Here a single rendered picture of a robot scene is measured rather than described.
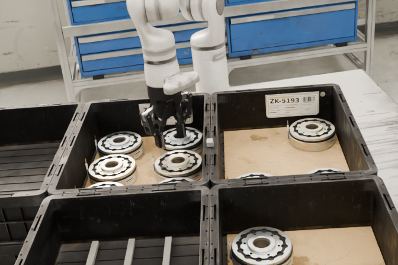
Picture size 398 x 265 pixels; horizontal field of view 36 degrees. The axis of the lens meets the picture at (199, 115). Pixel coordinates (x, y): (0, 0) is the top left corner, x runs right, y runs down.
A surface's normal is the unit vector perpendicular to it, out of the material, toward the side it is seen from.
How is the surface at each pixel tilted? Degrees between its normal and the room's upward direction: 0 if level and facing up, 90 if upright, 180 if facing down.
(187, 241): 0
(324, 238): 0
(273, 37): 90
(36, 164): 0
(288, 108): 90
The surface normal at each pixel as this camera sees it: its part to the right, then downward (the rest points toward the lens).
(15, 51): 0.14, 0.44
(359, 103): -0.09, -0.89
